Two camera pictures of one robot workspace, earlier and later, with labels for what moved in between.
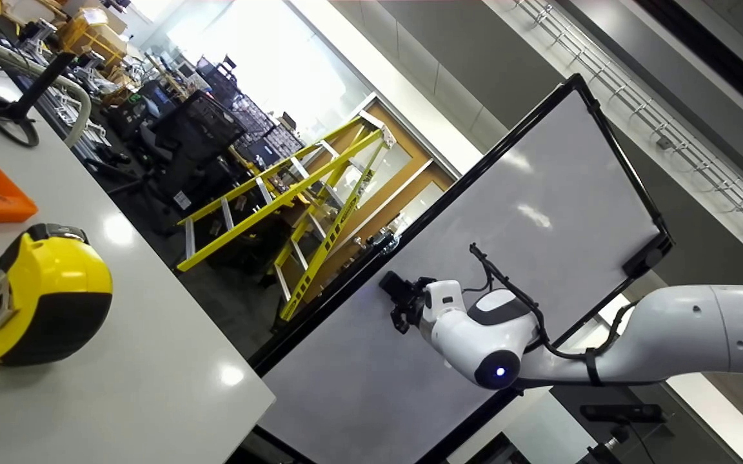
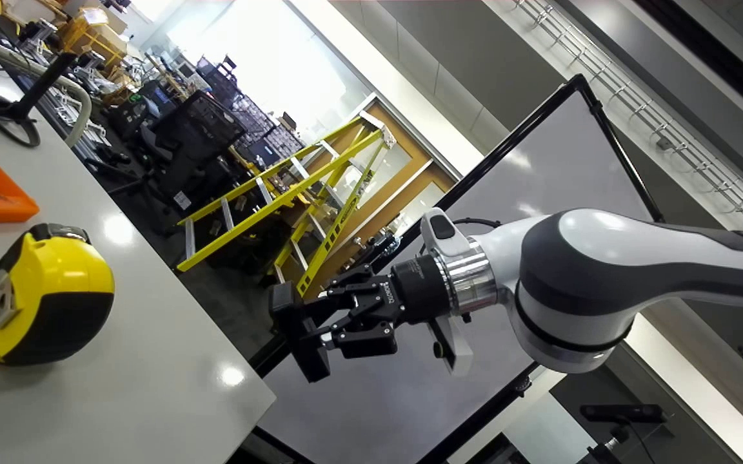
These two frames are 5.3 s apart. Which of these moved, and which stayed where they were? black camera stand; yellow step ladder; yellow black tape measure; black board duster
Moved: black board duster
Stayed: yellow step ladder; yellow black tape measure; black camera stand
